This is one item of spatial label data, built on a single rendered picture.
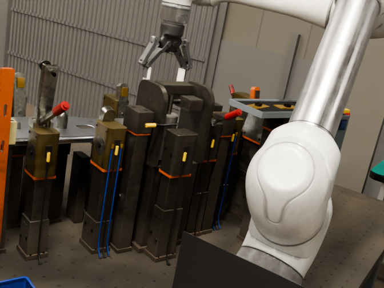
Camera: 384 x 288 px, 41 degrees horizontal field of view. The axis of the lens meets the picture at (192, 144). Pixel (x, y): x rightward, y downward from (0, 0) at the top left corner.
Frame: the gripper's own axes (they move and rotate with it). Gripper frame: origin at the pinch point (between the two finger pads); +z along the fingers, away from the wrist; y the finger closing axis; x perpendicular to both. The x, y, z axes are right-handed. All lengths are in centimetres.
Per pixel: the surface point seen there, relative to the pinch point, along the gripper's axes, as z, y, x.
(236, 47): 6, 189, 165
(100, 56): 43, 141, 291
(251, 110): -2.4, 4.8, -36.4
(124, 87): 4.3, -5.8, 13.5
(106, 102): 11.3, -8.7, 19.0
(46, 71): -7, -48, -17
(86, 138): 13.5, -31.0, -10.5
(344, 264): 43, 42, -56
